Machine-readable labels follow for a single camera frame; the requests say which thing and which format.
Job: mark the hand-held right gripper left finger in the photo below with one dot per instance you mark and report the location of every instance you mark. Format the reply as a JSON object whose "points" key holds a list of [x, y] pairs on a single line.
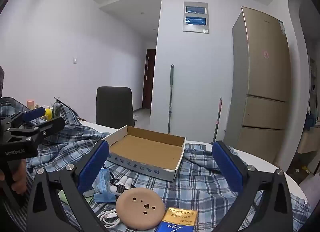
{"points": [[93, 164]]}

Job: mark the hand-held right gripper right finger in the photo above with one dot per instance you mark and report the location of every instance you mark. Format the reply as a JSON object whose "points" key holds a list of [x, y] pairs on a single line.
{"points": [[227, 167]]}

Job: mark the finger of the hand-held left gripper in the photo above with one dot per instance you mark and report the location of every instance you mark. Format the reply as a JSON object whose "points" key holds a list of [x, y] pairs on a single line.
{"points": [[36, 113], [50, 125]]}

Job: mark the blue wet wipes pack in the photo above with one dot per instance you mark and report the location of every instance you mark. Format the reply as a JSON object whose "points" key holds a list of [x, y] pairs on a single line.
{"points": [[103, 184]]}

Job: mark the light green snap wallet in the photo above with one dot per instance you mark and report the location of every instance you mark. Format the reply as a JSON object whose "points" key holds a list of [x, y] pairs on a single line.
{"points": [[62, 197]]}

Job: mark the cardboard box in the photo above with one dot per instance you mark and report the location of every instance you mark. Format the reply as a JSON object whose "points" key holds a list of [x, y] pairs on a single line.
{"points": [[145, 146]]}

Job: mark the tan round pad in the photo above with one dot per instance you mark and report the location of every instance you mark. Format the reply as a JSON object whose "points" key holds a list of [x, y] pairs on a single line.
{"points": [[135, 212]]}

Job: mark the blue and gold packet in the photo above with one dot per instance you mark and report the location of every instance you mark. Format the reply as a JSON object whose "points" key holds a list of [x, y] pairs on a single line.
{"points": [[175, 222]]}

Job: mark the person's left hand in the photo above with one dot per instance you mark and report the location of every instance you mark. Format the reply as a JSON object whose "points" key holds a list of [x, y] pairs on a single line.
{"points": [[18, 177]]}

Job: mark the pink cup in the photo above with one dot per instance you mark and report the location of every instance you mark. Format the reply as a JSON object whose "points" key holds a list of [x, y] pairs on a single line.
{"points": [[30, 104]]}

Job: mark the yellow plastic item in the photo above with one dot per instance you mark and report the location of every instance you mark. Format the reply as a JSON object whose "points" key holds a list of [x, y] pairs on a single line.
{"points": [[47, 113]]}

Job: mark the blue plaid cloth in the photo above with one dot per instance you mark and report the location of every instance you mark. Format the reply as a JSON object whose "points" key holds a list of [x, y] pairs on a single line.
{"points": [[200, 184]]}

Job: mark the dark grey chair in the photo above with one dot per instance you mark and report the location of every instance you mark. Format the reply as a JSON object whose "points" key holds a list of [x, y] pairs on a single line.
{"points": [[113, 106]]}

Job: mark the beige cabinet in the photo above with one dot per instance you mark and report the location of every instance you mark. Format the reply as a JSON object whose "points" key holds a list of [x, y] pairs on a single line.
{"points": [[307, 139]]}

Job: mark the gold refrigerator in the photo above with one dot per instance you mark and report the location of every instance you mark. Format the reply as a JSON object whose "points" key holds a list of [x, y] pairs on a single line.
{"points": [[260, 84]]}

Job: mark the dark wooden door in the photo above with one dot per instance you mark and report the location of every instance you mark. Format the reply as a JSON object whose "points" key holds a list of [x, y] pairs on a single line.
{"points": [[149, 79]]}

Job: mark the grey electrical panel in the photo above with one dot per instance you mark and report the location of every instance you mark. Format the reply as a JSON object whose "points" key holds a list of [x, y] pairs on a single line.
{"points": [[196, 18]]}

